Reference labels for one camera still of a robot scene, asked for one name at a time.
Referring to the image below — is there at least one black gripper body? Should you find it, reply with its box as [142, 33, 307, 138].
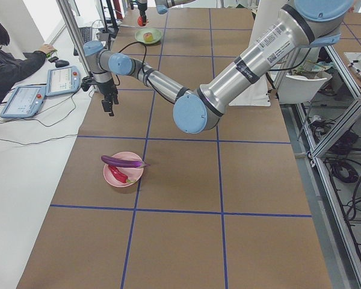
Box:
[81, 76, 119, 105]
[129, 0, 147, 19]

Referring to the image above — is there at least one red pomegranate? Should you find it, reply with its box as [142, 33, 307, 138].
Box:
[137, 16, 147, 27]

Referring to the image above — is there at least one green pink peach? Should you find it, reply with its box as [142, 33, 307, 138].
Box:
[143, 33, 154, 43]

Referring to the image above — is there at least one purple eggplant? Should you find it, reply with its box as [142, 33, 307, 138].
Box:
[101, 155, 150, 169]

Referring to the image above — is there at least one red chili pepper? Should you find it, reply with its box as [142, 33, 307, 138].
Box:
[108, 165, 135, 184]

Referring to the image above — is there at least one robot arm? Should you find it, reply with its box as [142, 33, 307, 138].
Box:
[128, 0, 194, 21]
[83, 1, 353, 134]

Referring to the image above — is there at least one light green plate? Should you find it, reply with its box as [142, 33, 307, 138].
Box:
[135, 28, 162, 45]

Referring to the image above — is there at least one far blue teach pendant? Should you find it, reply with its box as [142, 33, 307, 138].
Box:
[46, 66, 81, 97]

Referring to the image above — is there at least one blue teach pendant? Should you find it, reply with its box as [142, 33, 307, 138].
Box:
[46, 66, 81, 97]
[0, 85, 46, 119]

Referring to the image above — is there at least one black power adapter box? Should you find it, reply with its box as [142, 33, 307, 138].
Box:
[96, 32, 110, 49]

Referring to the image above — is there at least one black computer mouse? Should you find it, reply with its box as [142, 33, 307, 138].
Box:
[55, 60, 70, 68]

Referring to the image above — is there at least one black keyboard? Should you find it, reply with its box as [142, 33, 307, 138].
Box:
[79, 26, 93, 43]

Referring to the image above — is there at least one pink plate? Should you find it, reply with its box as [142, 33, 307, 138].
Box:
[101, 152, 146, 187]

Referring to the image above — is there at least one near blue teach pendant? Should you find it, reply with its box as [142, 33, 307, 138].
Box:
[0, 85, 46, 119]

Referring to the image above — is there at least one person in dark jacket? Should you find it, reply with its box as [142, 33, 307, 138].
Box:
[0, 23, 56, 104]

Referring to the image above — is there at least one white chair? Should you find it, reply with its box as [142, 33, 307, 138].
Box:
[277, 72, 333, 104]

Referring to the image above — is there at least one aluminium frame post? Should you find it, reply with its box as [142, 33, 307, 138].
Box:
[56, 0, 92, 92]

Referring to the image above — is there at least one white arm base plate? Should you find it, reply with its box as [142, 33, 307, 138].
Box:
[229, 76, 271, 107]

